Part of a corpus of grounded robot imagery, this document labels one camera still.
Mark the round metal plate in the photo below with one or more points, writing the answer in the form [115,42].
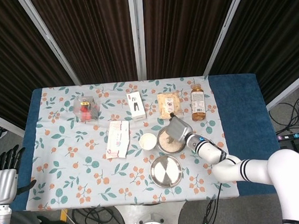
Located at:
[166,171]

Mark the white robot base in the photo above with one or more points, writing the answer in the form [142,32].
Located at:
[152,219]

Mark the metal bowl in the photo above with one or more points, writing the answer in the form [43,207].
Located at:
[162,148]

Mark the floral paper cup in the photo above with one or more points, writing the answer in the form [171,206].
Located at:
[147,142]

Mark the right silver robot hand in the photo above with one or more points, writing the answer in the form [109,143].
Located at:
[179,130]

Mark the pink wet wipes pack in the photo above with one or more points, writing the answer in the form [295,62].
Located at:
[117,140]

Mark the black power strip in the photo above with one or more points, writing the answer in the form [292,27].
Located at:
[295,136]

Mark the dark folding screen panel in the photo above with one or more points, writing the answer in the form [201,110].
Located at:
[88,39]
[7,63]
[275,44]
[185,32]

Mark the grey trouser leg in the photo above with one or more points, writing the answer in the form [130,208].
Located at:
[24,223]

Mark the blue table cover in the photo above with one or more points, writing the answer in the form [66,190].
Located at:
[241,110]

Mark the white cardboard box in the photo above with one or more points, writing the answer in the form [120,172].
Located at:
[136,106]

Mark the clear snack bag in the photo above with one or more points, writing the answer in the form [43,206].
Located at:
[168,104]

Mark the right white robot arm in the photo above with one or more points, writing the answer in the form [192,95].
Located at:
[211,152]

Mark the floral tablecloth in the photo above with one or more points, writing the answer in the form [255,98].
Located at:
[92,172]

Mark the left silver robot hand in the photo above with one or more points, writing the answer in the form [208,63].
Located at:
[3,186]

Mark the amber tea bottle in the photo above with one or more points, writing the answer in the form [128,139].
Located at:
[198,102]

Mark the clear box with red parts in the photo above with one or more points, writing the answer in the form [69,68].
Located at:
[86,108]

